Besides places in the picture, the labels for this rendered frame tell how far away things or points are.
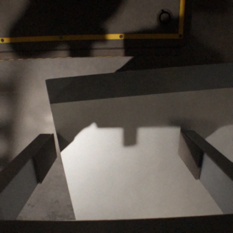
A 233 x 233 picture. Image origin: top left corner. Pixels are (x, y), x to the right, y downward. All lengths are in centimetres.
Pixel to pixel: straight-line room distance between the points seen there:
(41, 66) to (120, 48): 48
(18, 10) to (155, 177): 51
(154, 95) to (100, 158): 8
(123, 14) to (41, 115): 63
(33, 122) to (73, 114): 79
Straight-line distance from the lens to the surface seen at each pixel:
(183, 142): 16
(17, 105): 95
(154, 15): 51
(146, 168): 19
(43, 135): 17
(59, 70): 84
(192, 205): 24
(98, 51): 48
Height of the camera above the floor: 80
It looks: 73 degrees down
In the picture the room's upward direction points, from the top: 177 degrees clockwise
